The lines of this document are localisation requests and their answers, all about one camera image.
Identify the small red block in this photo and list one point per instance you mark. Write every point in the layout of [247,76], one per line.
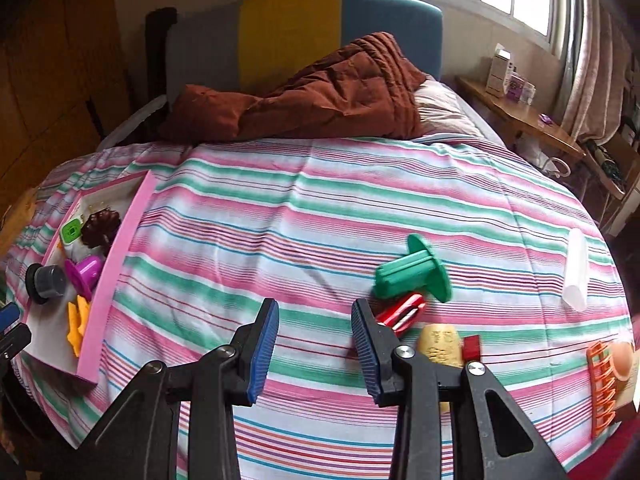
[471,347]

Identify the brown quilt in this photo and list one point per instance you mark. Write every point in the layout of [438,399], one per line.
[325,95]

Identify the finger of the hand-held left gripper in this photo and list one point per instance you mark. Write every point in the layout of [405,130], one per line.
[7,316]

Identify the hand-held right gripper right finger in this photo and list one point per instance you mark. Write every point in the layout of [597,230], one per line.
[367,355]

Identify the wooden side table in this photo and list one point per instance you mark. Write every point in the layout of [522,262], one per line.
[530,120]

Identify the beige patterned curtain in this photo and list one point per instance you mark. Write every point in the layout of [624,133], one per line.
[595,60]

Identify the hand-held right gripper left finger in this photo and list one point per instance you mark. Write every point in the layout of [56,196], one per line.
[262,355]

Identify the peach toy egg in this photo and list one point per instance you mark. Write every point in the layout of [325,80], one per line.
[622,357]

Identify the wooden shelf rack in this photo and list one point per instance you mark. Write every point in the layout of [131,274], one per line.
[610,165]

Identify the small white container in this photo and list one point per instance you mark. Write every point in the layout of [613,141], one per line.
[529,95]

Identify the pale yellow toy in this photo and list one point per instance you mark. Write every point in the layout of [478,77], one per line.
[442,347]

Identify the pink storage box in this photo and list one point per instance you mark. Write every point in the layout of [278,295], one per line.
[125,260]

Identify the white translucent tube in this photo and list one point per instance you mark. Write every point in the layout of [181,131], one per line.
[575,270]

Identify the multicoloured padded headboard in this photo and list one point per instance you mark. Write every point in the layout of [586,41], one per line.
[290,30]

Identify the tall white box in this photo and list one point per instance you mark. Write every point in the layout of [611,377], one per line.
[499,70]

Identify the dark brown doll wig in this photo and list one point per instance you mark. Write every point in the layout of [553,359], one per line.
[100,227]

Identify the pale pink pillow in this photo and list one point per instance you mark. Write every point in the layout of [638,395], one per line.
[445,105]

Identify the small purple item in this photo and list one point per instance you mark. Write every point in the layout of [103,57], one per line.
[545,119]

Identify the green toy spool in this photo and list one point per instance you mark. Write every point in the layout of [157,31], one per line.
[405,272]

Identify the shiny red toy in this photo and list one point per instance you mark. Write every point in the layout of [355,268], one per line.
[395,312]

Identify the white bag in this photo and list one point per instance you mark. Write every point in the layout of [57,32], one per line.
[535,152]

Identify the small purple box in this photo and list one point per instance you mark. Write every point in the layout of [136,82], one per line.
[515,89]

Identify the orange toy piece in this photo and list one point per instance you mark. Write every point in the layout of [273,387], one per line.
[77,325]

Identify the striped blanket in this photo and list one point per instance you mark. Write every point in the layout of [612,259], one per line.
[300,210]

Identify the green and white thermometer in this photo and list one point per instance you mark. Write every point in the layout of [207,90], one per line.
[71,232]

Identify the purple toy cup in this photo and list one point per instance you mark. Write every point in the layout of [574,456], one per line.
[82,272]

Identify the wooden wardrobe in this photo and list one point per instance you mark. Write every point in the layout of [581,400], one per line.
[50,85]

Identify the orange toy rack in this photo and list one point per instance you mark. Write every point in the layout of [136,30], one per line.
[600,390]

